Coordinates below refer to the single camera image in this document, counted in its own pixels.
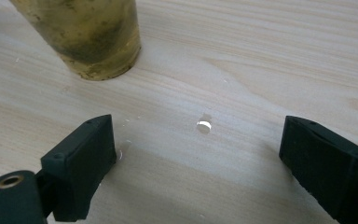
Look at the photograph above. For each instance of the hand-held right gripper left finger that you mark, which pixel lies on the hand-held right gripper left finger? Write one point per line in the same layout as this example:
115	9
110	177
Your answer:
80	161

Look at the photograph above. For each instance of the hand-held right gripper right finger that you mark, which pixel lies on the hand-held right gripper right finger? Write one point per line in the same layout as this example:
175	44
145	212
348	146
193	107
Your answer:
329	168

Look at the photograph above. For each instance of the clear cup with tea dregs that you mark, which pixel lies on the clear cup with tea dregs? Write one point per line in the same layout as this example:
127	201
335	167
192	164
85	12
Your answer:
87	34

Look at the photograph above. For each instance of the small white speck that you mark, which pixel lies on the small white speck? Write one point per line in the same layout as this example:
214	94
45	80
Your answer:
203	125

